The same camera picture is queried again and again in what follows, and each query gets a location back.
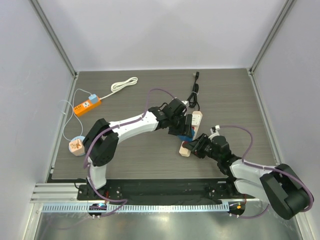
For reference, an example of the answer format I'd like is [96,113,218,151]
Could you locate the light blue usb charger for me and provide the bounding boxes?
[88,94,99,105]

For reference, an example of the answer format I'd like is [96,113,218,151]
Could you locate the round blue pink socket hub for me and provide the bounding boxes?
[68,136,85,157]

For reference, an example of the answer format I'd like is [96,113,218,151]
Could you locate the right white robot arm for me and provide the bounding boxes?
[182,134,314,220]

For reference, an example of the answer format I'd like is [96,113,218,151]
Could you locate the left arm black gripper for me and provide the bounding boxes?
[168,112,192,137]

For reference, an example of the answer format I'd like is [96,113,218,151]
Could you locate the thin white usb cable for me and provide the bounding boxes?
[56,88,91,141]

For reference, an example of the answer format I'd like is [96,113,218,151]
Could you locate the white power cord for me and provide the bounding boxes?
[99,76,139,101]

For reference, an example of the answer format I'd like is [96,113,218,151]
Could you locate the blue cube plug adapter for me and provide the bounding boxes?
[177,126,195,142]

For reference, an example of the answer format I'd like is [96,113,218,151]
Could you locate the beige power strip red sockets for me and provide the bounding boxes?
[178,111,203,157]

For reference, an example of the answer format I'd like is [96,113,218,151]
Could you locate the orange power strip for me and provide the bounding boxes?
[73,98,102,117]

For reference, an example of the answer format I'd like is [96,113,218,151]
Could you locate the white slotted cable duct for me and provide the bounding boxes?
[42,202,230,214]

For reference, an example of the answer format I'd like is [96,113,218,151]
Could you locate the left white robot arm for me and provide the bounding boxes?
[82,98,192,200]

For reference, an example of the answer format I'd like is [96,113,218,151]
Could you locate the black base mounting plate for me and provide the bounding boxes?
[76,178,258,205]

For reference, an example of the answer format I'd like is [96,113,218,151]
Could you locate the black power cord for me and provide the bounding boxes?
[186,71,201,112]

